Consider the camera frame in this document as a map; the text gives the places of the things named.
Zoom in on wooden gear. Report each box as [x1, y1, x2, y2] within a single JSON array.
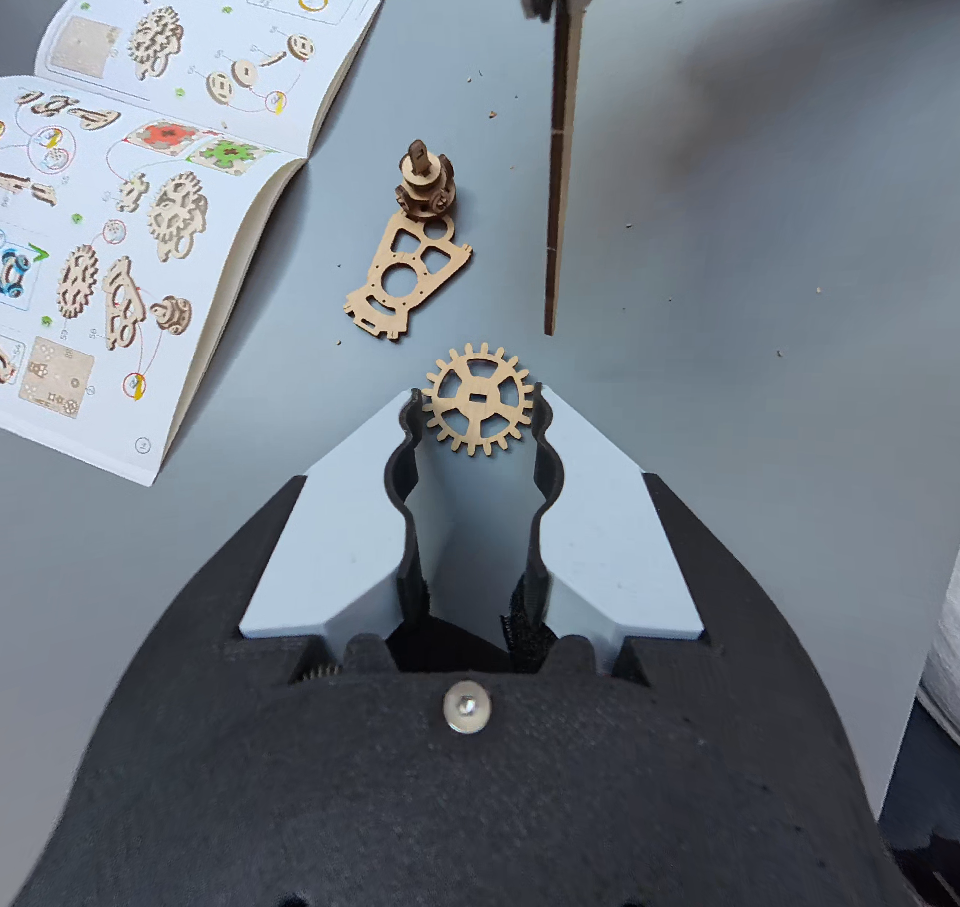
[[420, 341, 538, 459]]

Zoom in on illustrated instruction booklet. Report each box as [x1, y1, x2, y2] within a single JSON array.
[[0, 0, 411, 489]]

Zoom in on wooden plate with round holes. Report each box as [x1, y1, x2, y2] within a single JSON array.
[[342, 209, 474, 343]]

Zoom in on laser-cut wooden puzzle sheet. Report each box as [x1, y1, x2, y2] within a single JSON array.
[[543, 0, 590, 339]]

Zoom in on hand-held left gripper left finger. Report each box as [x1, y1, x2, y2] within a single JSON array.
[[238, 389, 433, 658]]

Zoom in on person's white clothing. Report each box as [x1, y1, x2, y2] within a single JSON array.
[[916, 562, 960, 745]]

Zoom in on small wooden gear assembly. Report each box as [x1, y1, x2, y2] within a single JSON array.
[[393, 139, 459, 223]]

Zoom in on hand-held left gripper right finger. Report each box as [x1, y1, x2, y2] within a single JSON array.
[[501, 385, 706, 670]]

